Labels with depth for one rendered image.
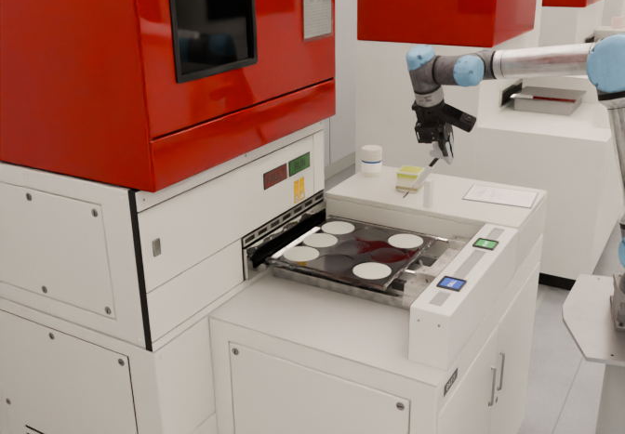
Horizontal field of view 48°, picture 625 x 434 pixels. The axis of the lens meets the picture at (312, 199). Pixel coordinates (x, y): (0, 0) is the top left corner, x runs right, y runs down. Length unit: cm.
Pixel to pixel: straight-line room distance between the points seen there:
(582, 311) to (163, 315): 105
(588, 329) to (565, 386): 128
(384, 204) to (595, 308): 67
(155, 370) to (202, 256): 29
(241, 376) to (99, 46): 90
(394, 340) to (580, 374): 160
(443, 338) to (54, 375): 106
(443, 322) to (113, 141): 81
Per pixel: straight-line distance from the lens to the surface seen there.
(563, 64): 181
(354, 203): 219
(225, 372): 189
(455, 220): 207
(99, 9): 150
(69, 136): 165
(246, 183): 186
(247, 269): 192
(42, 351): 205
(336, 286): 191
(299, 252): 196
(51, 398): 213
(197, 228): 172
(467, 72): 177
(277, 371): 178
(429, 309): 156
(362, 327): 175
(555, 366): 323
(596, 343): 180
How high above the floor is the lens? 172
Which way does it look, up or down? 20 degrees down
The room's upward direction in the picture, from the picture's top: 1 degrees counter-clockwise
